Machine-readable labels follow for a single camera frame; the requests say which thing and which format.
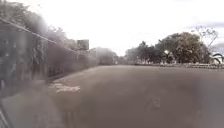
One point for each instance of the grey asphalt road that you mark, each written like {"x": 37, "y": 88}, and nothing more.
{"x": 133, "y": 96}

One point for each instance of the sign board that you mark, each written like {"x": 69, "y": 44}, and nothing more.
{"x": 83, "y": 44}

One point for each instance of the row of trees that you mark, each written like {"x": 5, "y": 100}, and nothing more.
{"x": 183, "y": 46}

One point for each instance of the low stone wall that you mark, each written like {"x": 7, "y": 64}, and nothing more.
{"x": 200, "y": 65}

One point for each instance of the large dark tree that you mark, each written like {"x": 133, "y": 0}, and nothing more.
{"x": 105, "y": 56}

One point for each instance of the trees behind stone wall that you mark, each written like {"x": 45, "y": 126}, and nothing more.
{"x": 20, "y": 16}

